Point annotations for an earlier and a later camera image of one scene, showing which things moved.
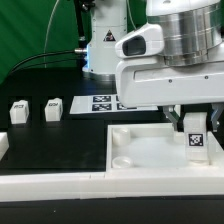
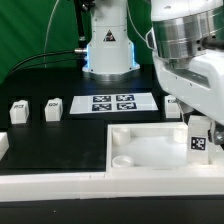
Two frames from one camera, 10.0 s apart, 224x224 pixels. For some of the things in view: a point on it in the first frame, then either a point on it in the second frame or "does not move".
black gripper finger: [178, 122] to [187, 111]
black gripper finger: [217, 109] to [219, 134]
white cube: [53, 110] does not move
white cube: [196, 136] does not move
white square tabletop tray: [153, 147] does not move
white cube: [19, 112] does not move
